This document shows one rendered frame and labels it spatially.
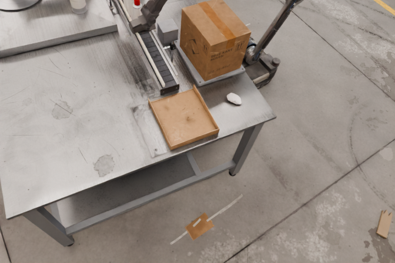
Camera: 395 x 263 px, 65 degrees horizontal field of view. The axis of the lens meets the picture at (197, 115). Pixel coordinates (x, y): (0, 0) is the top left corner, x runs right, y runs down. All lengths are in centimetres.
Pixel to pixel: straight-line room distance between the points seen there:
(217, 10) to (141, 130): 73
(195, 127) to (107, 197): 80
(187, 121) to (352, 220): 152
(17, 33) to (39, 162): 81
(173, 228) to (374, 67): 252
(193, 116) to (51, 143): 68
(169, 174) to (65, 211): 66
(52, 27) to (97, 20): 26
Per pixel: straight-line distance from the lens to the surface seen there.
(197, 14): 167
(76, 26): 200
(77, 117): 164
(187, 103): 163
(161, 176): 209
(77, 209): 209
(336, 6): 416
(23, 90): 182
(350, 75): 339
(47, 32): 200
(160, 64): 174
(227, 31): 160
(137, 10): 183
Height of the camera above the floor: 216
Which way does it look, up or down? 56 degrees down
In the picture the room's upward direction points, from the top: 10 degrees clockwise
